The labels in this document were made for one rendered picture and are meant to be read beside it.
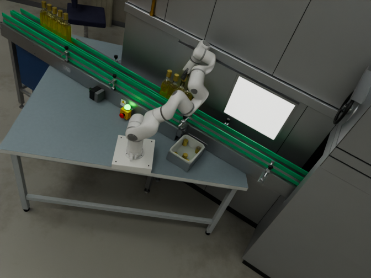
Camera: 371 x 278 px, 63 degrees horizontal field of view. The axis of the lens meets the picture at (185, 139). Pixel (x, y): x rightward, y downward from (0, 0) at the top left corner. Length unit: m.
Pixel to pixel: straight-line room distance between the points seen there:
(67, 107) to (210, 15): 1.18
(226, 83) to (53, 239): 1.69
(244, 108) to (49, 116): 1.34
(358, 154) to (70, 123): 1.75
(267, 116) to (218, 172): 0.51
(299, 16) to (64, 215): 2.16
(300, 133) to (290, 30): 0.67
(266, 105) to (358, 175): 0.69
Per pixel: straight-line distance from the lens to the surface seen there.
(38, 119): 2.28
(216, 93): 2.18
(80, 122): 2.25
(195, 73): 1.73
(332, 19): 1.86
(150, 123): 1.65
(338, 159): 1.75
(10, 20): 3.00
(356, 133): 1.66
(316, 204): 1.97
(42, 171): 2.93
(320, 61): 1.93
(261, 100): 2.07
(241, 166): 2.18
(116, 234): 2.58
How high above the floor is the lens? 2.28
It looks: 43 degrees down
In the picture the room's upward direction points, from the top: 19 degrees clockwise
